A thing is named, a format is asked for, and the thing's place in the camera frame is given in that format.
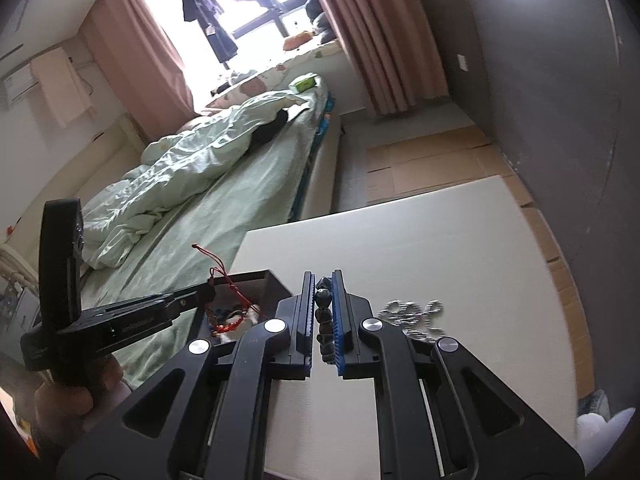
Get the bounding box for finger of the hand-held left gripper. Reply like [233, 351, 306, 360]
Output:
[80, 280, 217, 356]

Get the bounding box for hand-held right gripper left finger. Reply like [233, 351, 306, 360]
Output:
[56, 270, 317, 480]

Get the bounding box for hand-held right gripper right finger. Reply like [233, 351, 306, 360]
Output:
[330, 269, 586, 480]

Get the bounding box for dark bead bracelet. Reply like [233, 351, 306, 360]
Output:
[313, 275, 337, 365]

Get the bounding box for black jewelry box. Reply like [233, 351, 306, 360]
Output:
[197, 268, 296, 350]

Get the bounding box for reddish brown bead bracelet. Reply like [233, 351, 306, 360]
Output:
[212, 315, 251, 335]

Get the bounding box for red string bracelet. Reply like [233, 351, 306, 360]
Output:
[192, 243, 262, 313]

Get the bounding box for silver chain necklace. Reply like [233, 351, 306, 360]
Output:
[379, 299, 447, 343]

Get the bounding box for person's left hand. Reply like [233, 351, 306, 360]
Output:
[34, 352, 127, 443]

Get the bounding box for light green bed sheet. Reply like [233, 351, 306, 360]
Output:
[79, 84, 335, 392]

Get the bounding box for white low table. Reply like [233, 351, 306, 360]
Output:
[227, 174, 585, 480]

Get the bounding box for light green duvet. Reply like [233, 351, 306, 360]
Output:
[81, 90, 322, 269]

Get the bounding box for white hanging towel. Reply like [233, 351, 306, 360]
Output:
[28, 47, 94, 129]

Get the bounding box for cardboard floor sheets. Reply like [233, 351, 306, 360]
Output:
[364, 124, 588, 313]

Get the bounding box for white air conditioner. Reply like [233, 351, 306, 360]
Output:
[0, 41, 40, 110]

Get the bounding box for black cloth on bed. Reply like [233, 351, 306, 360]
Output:
[247, 109, 291, 152]

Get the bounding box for pink curtain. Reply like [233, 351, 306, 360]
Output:
[305, 0, 449, 118]
[81, 0, 197, 145]

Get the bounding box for patterned window seat cushion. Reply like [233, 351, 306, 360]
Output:
[204, 41, 342, 112]

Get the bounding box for orange plush item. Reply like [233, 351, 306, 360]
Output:
[283, 31, 314, 51]

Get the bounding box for dark cushions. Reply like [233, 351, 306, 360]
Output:
[304, 0, 338, 44]

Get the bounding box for grey wardrobe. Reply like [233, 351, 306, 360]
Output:
[405, 0, 640, 411]

